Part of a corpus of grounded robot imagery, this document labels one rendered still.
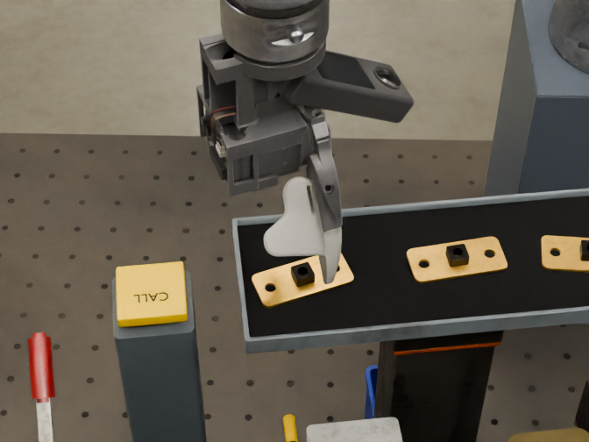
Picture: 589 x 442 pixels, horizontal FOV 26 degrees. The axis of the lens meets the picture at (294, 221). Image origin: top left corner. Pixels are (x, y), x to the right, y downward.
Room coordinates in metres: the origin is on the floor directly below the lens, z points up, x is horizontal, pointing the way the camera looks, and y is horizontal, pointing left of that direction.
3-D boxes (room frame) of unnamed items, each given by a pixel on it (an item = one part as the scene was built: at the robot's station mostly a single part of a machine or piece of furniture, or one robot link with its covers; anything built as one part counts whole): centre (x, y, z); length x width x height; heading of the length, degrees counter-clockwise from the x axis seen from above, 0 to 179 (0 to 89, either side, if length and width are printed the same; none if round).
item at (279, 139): (0.69, 0.02, 1.38); 0.09 x 0.08 x 0.12; 111
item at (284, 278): (0.70, -0.01, 1.17); 0.08 x 0.04 x 0.01; 111
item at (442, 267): (0.72, -0.14, 1.17); 0.08 x 0.04 x 0.01; 101
